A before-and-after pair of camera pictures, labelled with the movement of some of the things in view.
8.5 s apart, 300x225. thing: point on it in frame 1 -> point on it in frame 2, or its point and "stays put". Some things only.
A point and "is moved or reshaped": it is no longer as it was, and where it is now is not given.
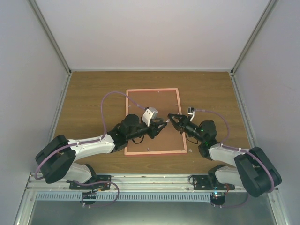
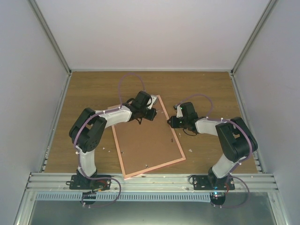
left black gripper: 154,131 -> 153,113
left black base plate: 101,186 stays put
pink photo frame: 167,101 is moved or reshaped
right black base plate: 202,182 stays put
